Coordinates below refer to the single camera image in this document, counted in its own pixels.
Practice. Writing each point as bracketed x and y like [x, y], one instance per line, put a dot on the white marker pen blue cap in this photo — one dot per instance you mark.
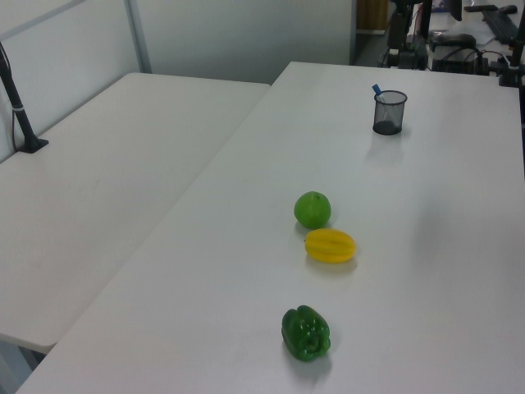
[377, 88]

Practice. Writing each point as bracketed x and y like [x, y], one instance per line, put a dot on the black mesh pen cup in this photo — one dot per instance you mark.
[389, 115]

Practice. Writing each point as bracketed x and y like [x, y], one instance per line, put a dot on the green apple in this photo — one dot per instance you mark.
[312, 209]

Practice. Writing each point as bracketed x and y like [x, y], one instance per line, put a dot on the yellow starfruit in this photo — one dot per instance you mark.
[330, 245]

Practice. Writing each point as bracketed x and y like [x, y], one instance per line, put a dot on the green bell pepper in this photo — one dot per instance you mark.
[305, 334]

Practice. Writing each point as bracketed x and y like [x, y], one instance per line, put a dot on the dark equipment with green parts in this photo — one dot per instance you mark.
[404, 53]

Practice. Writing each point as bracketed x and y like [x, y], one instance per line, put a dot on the brown wooden cabinet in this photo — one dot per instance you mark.
[371, 14]

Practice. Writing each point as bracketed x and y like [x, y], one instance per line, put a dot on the black box device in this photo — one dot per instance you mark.
[455, 63]

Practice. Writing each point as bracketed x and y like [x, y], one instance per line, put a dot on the black vertical stand pole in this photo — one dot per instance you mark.
[426, 18]

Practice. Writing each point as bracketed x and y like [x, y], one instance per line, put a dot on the black handheld device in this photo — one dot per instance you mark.
[453, 40]

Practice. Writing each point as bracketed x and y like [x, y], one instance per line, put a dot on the black clamp stand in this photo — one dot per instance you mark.
[512, 70]

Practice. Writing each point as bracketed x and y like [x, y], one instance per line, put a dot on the black keyboard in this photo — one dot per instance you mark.
[502, 24]

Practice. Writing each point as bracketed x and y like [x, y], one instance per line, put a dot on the grey partition frame post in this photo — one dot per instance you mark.
[138, 37]

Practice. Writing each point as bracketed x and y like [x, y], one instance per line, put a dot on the black camera stand pole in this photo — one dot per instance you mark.
[20, 117]

